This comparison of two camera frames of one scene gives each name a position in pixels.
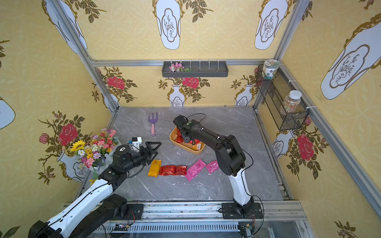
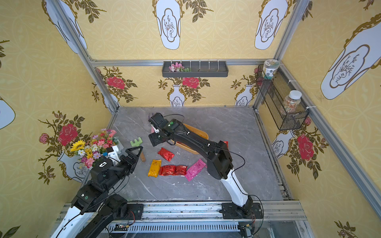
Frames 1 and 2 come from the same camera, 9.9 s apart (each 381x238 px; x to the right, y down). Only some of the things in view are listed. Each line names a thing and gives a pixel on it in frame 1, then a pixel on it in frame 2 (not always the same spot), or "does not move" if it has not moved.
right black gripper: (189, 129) → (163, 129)
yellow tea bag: (154, 169) does not move
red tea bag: (180, 170) does not move
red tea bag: (167, 170) does not move
